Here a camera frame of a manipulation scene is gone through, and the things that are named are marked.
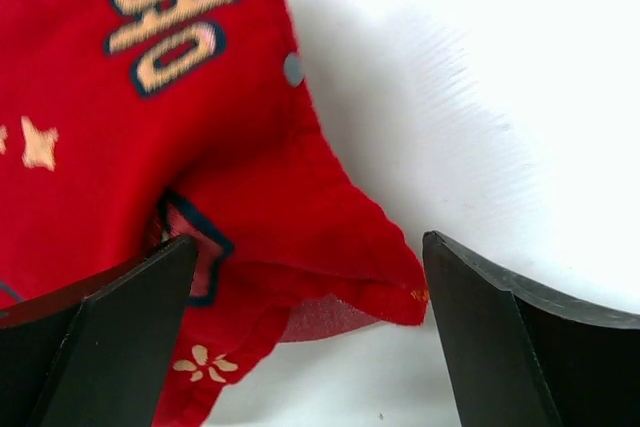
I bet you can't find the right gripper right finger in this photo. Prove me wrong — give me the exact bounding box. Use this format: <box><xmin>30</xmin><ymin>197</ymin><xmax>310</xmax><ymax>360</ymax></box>
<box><xmin>422</xmin><ymin>231</ymin><xmax>639</xmax><ymax>427</ymax></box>

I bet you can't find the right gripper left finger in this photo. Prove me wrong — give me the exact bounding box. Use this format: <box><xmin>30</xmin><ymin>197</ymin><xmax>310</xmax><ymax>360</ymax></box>
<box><xmin>1</xmin><ymin>235</ymin><xmax>196</xmax><ymax>427</ymax></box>

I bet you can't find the red cartoon print pillowcase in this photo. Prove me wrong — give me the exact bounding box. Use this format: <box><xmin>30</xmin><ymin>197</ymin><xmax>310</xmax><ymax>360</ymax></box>
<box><xmin>1</xmin><ymin>0</ymin><xmax>428</xmax><ymax>426</ymax></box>

